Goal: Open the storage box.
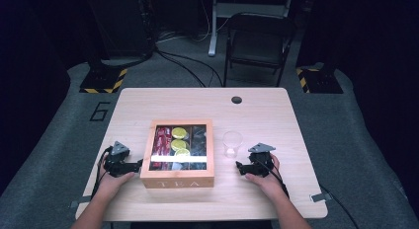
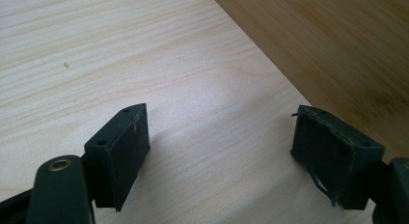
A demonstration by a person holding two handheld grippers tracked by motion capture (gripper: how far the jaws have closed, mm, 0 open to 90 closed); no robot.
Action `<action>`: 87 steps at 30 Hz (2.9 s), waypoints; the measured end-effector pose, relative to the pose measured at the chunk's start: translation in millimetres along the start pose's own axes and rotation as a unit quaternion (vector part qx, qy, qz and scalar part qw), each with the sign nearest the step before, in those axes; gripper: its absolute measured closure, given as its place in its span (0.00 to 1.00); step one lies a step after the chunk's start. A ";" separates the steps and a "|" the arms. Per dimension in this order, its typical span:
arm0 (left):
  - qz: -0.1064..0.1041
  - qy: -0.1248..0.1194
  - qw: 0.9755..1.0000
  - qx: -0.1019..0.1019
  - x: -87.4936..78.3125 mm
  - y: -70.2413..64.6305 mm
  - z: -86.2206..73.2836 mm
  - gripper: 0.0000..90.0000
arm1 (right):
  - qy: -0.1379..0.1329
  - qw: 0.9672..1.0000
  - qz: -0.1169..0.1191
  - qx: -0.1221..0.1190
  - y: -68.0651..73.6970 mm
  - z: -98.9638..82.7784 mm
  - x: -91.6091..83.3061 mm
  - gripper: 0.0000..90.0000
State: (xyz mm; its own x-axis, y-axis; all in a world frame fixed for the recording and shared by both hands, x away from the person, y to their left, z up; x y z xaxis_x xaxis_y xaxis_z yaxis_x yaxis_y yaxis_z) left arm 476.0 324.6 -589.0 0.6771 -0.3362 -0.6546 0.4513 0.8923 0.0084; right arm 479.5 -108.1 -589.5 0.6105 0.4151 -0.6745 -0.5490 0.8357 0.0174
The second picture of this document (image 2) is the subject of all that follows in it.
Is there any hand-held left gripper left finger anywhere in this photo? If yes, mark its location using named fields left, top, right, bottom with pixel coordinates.
left=84, top=102, right=151, bottom=212

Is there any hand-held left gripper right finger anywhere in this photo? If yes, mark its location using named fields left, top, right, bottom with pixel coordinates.
left=290, top=104, right=386, bottom=210

